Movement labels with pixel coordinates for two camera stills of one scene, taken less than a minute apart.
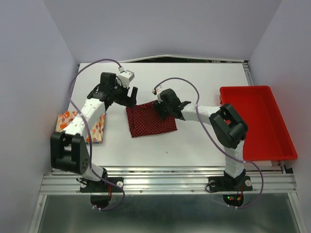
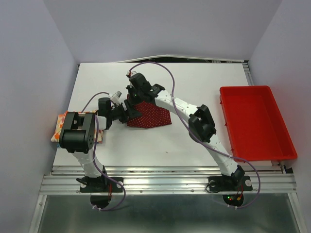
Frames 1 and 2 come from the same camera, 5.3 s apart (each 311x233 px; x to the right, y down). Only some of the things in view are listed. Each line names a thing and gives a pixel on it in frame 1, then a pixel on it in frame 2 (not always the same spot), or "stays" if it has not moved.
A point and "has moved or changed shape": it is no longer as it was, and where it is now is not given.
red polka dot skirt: [145, 119] has moved or changed shape
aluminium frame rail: [172, 181] stays
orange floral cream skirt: [95, 134] stays
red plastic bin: [267, 139] stays
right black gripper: [161, 113] -> [129, 88]
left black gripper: [127, 101] -> [130, 112]
